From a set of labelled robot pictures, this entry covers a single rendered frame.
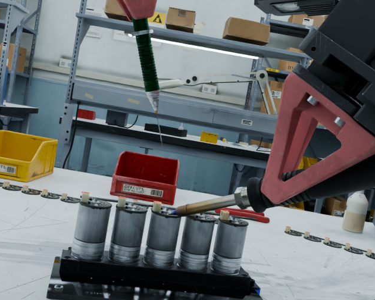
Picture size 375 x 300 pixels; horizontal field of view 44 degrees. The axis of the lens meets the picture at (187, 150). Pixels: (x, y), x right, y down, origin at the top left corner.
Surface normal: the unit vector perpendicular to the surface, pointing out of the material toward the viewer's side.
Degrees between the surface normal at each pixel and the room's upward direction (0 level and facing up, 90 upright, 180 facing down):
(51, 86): 90
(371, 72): 90
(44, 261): 0
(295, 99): 108
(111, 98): 90
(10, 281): 0
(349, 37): 90
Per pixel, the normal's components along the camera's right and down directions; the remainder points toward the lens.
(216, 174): 0.00, 0.07
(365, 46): -0.53, -0.04
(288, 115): -0.69, 0.24
